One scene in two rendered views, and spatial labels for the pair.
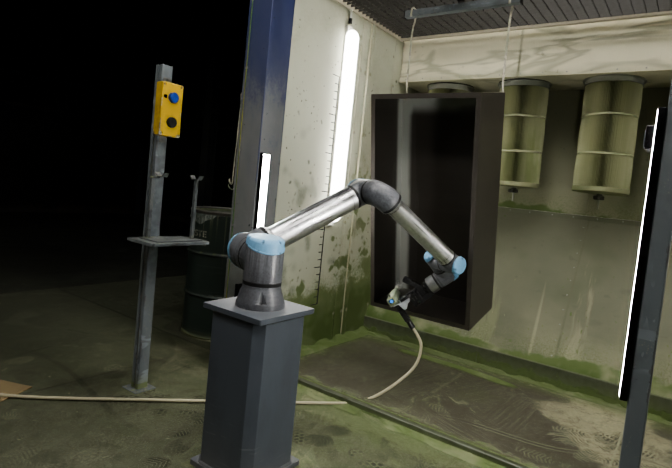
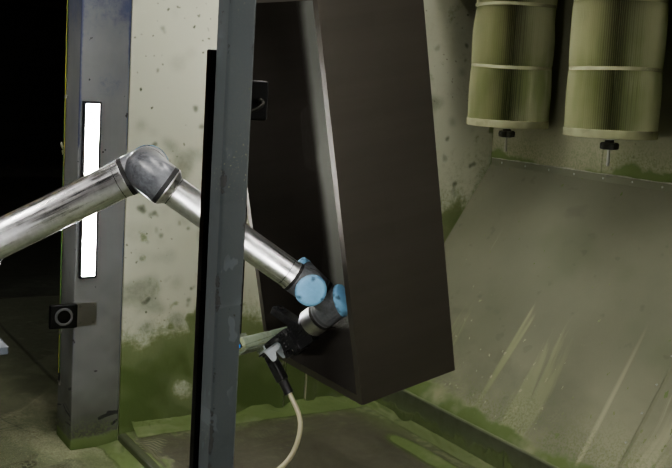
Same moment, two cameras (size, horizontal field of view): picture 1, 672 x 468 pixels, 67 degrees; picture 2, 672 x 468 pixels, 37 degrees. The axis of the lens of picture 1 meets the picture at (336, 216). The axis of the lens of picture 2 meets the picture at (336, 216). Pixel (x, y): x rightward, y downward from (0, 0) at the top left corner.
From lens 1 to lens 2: 1.75 m
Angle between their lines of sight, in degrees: 23
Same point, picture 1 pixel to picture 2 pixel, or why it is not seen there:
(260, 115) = (79, 42)
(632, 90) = not seen: outside the picture
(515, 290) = (593, 342)
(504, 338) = (549, 431)
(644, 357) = (204, 450)
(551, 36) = not seen: outside the picture
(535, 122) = (629, 9)
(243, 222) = not seen: hidden behind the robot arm
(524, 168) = (608, 102)
